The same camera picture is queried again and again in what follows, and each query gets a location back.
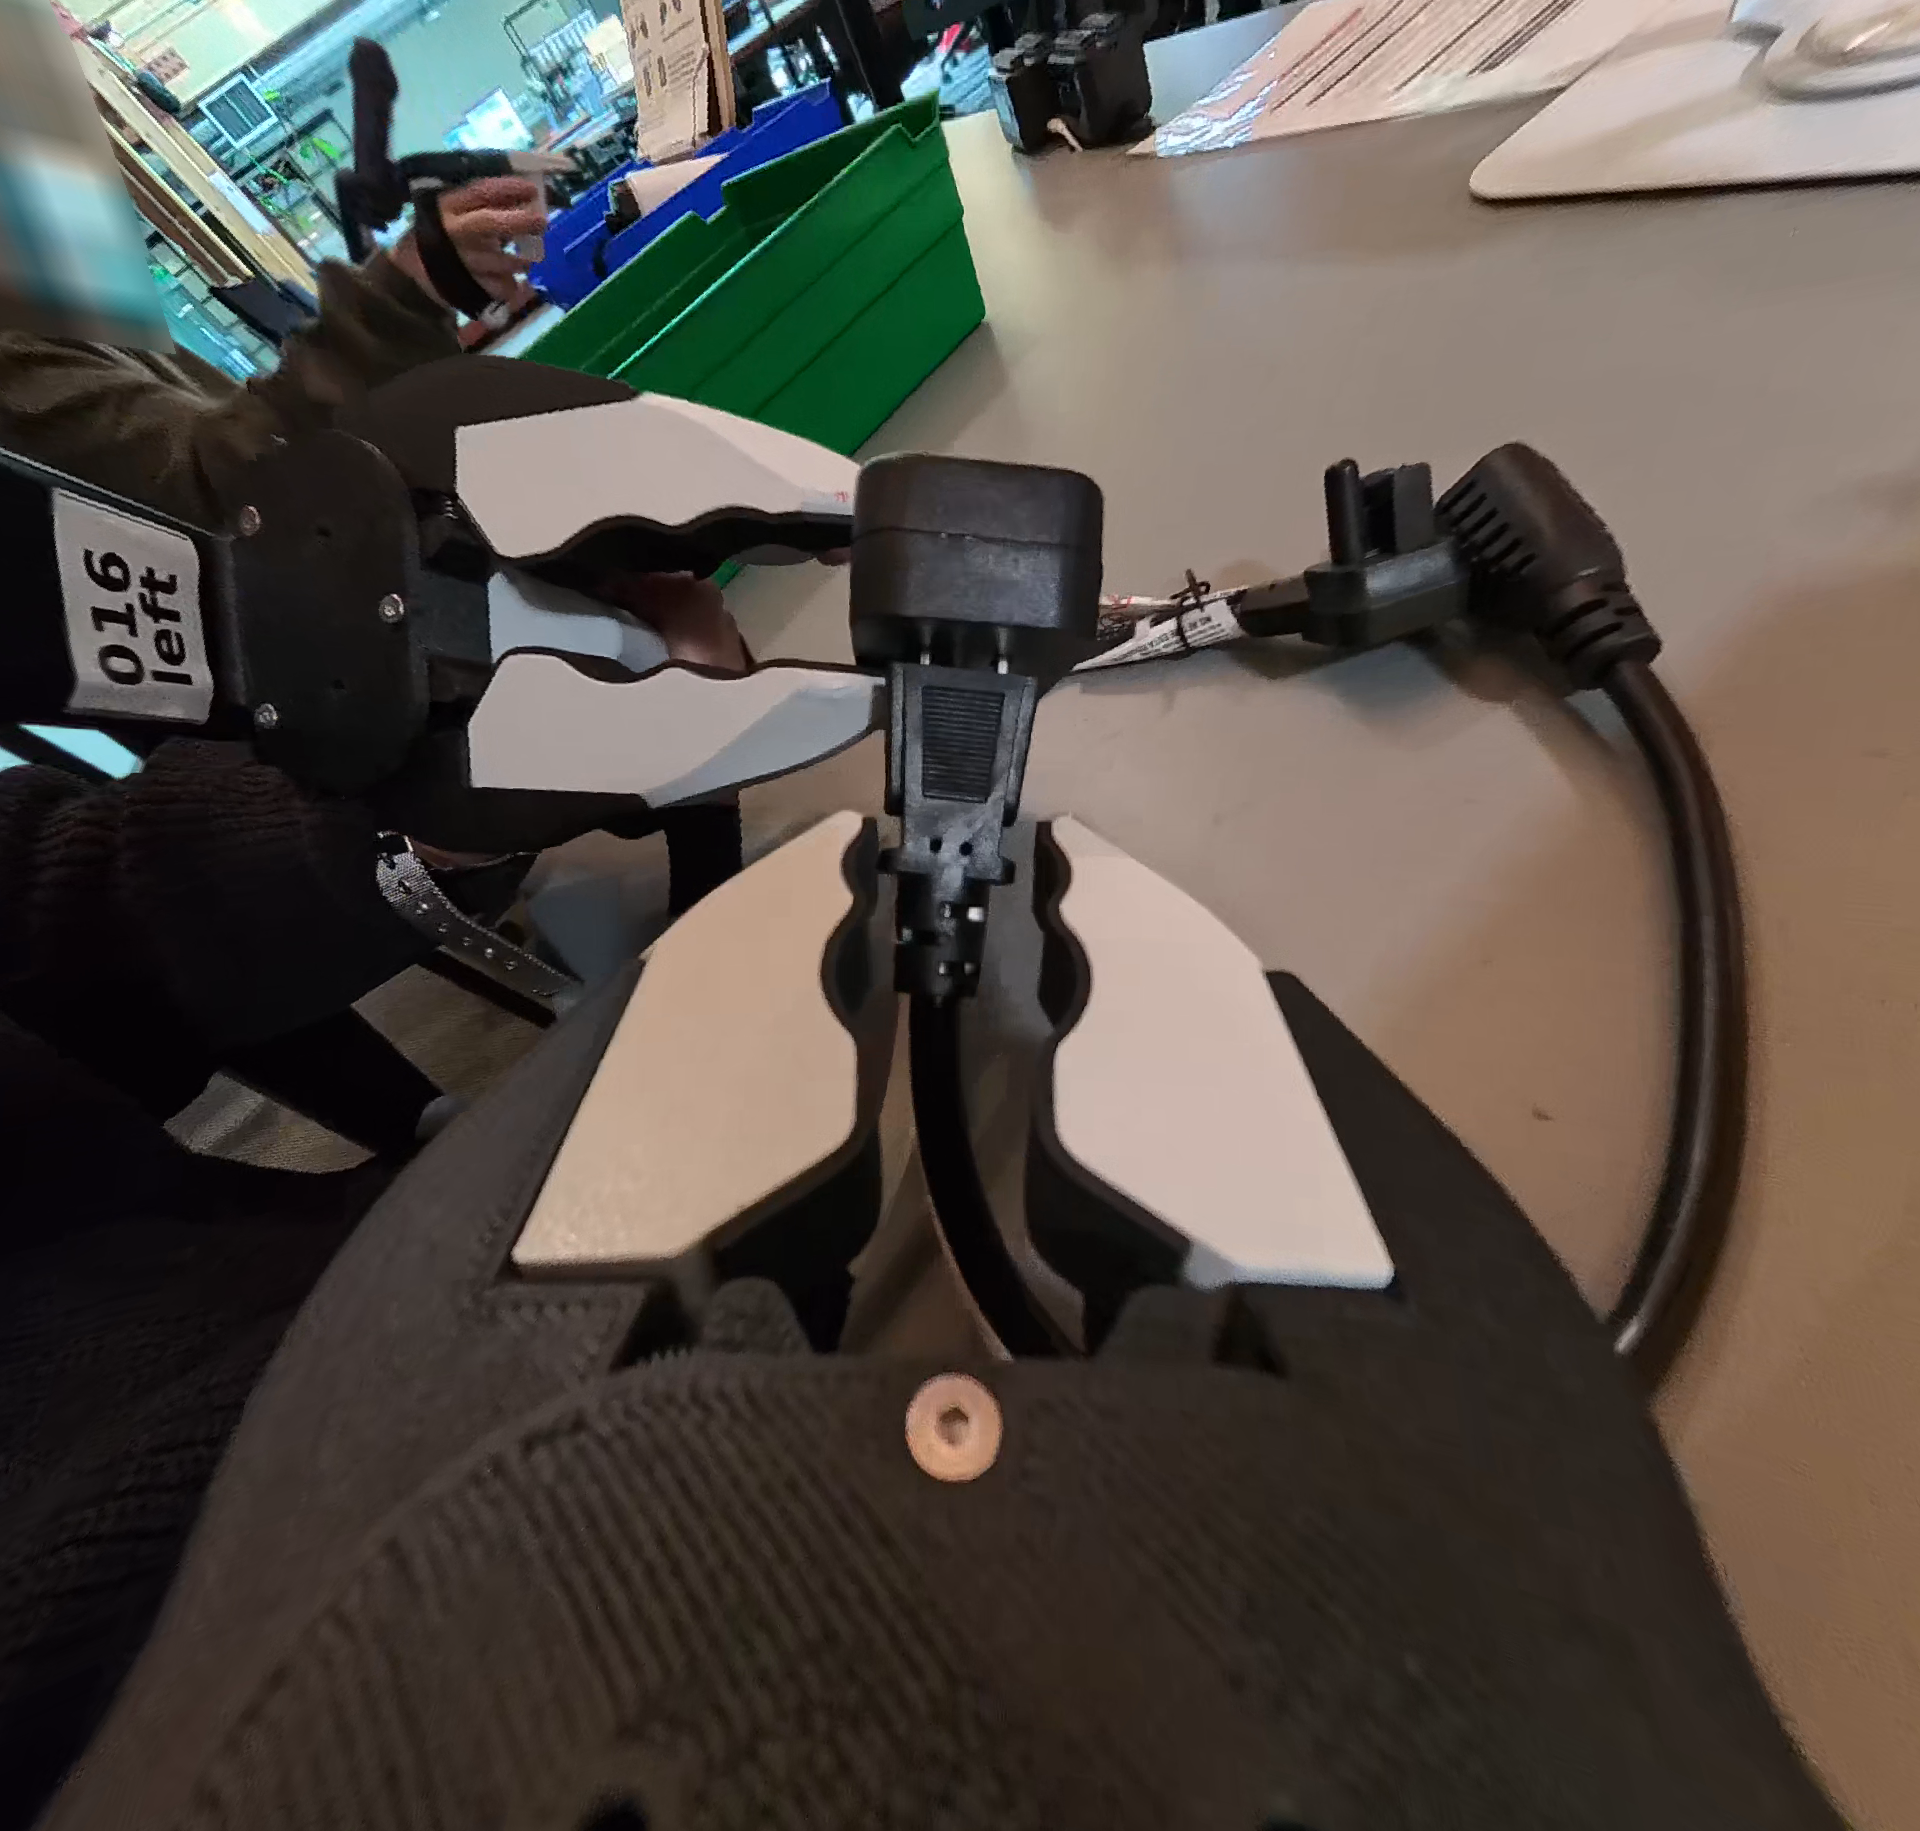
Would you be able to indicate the green plastic bin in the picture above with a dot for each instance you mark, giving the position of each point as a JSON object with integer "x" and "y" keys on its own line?
{"x": 842, "y": 288}

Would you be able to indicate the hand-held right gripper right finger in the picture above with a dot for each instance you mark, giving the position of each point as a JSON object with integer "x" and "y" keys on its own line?
{"x": 1218, "y": 1094}

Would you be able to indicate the instruction sign stand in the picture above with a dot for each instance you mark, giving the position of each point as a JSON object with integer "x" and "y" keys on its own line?
{"x": 1648, "y": 136}

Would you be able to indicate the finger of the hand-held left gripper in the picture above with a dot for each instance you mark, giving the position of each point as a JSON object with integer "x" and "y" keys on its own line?
{"x": 642, "y": 457}
{"x": 632, "y": 734}

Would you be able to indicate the white paper roll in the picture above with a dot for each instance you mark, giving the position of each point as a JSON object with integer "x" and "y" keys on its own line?
{"x": 666, "y": 193}

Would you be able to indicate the printed instruction sheet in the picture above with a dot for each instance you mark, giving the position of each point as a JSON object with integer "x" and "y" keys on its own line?
{"x": 1423, "y": 32}

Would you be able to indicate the blue plastic bin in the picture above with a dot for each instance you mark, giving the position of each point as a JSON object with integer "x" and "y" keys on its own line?
{"x": 748, "y": 159}

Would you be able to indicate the grey desk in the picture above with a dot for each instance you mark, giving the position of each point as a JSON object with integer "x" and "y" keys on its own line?
{"x": 1352, "y": 364}

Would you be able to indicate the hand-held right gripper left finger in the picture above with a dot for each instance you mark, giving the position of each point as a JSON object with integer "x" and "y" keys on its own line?
{"x": 703, "y": 1080}

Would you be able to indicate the cardboard instruction board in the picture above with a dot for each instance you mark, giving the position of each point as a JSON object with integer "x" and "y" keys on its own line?
{"x": 666, "y": 32}

